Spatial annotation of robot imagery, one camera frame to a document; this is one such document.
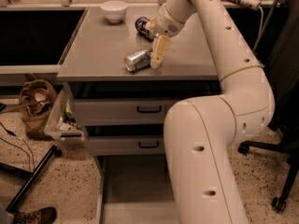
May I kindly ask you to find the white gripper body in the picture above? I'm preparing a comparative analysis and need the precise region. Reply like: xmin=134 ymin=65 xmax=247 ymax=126
xmin=154 ymin=5 xmax=185 ymax=37

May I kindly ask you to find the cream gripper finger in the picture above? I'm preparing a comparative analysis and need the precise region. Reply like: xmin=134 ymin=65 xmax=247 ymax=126
xmin=145 ymin=17 xmax=156 ymax=31
xmin=150 ymin=35 xmax=171 ymax=68

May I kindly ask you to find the silver redbull can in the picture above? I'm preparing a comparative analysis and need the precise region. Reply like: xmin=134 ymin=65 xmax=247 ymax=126
xmin=124 ymin=49 xmax=152 ymax=72

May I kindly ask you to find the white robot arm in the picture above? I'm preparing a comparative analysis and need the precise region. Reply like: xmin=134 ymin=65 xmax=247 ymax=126
xmin=146 ymin=0 xmax=275 ymax=224

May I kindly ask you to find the grey drawer cabinet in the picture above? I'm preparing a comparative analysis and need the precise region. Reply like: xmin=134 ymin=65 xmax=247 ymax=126
xmin=56 ymin=5 xmax=222 ymax=173

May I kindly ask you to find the top grey drawer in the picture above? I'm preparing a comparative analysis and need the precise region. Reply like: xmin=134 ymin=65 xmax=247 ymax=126
xmin=68 ymin=80 xmax=221 ymax=126

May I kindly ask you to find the grey drawer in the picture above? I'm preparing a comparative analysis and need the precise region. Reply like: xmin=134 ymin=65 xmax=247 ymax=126
xmin=68 ymin=80 xmax=221 ymax=126
xmin=99 ymin=154 xmax=179 ymax=224
xmin=86 ymin=124 xmax=164 ymax=156

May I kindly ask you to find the middle grey drawer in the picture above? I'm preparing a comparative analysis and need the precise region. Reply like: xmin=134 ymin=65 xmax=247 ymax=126
xmin=86 ymin=124 xmax=164 ymax=156

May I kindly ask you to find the bottom grey drawer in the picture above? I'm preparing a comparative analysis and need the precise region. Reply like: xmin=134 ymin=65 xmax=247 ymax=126
xmin=99 ymin=154 xmax=179 ymax=224

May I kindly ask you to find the white ceramic bowl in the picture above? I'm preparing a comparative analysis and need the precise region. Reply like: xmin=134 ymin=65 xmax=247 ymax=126
xmin=100 ymin=1 xmax=128 ymax=23

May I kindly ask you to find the black office chair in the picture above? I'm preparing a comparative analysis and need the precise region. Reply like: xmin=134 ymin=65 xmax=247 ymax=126
xmin=237 ymin=77 xmax=299 ymax=213

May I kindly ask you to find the clear plastic bin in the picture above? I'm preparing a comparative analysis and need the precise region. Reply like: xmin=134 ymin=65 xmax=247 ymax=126
xmin=44 ymin=90 xmax=84 ymax=147

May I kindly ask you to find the brown canvas bag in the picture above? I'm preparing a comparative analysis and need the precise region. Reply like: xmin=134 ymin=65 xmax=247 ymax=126
xmin=19 ymin=74 xmax=58 ymax=139

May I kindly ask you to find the black metal stand leg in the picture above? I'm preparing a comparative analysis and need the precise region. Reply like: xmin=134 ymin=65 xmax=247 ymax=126
xmin=0 ymin=146 xmax=62 ymax=213

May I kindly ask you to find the brown boot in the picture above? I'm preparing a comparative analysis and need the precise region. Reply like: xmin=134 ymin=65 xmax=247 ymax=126
xmin=13 ymin=207 xmax=57 ymax=224

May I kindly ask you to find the grey cable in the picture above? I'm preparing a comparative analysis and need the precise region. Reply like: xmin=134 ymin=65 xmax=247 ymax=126
xmin=251 ymin=6 xmax=265 ymax=54

